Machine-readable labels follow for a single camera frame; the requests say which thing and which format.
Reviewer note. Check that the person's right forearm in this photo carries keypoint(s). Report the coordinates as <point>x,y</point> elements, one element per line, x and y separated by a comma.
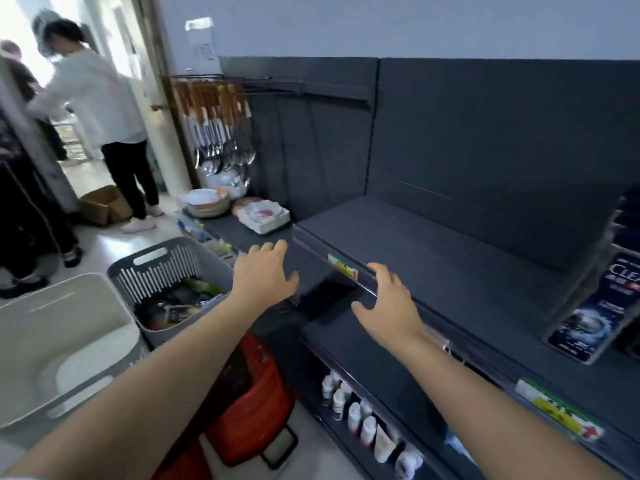
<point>490,419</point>

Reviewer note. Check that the person's left forearm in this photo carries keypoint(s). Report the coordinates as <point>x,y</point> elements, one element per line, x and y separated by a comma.
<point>150,384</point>

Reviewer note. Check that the person's right thumb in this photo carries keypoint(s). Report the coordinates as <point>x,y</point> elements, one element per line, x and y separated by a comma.
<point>361,308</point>

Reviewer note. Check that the row of small packets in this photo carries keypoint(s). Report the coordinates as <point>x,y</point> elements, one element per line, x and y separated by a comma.
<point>202,234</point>

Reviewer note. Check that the stack of white square dishes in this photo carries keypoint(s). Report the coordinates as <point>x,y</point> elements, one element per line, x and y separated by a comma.
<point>264,217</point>

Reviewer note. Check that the grey slotted laundry basket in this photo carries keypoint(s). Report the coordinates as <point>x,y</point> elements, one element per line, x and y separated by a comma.
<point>150,272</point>

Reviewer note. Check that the small shelf price label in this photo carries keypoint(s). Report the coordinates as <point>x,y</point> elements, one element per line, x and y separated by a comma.
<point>343,267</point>

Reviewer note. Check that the light blue packet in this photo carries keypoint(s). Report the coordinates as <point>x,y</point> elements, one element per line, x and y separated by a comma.
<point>457,444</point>

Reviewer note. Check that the round wooden board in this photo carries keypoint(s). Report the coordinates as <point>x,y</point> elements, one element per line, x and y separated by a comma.
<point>240,204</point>

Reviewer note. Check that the row of white bottles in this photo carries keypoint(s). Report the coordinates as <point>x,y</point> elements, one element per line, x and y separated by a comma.
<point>367,427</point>

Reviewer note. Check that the person's left hand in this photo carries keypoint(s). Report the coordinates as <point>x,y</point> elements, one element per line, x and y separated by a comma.
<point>262,279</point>

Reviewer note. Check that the green packet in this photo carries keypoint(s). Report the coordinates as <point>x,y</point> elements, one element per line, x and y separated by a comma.
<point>202,286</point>

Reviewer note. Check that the white paper wall sign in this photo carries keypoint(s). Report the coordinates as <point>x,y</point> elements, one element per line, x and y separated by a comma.
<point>202,42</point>

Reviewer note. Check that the red shopping basket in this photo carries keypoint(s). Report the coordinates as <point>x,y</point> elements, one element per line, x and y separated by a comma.
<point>260,394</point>

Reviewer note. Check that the light grey plastic bin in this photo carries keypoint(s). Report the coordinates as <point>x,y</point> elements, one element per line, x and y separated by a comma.
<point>30,314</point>

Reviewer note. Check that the long shelf price label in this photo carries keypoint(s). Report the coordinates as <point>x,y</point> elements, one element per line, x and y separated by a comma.
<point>560,409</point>

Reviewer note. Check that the row of hanging ladles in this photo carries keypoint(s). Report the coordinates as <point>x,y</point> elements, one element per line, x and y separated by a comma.
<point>215,129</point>

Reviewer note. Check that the dark grey shelf unit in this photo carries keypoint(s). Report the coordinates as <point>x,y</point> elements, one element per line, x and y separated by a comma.
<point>450,169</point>

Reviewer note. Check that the brown cardboard box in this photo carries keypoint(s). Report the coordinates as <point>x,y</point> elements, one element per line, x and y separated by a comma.
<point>102,204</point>

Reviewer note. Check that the stack of round plates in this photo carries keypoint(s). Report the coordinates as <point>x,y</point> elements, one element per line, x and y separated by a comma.
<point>206,200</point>

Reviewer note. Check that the dark blue shampoo box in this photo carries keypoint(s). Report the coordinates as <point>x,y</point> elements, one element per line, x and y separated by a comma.
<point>595,314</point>

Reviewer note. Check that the person's right hand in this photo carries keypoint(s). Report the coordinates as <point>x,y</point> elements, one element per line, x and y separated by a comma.
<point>392,314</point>

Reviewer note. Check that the person's left thumb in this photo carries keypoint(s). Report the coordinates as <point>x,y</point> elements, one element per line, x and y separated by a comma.
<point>293,284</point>

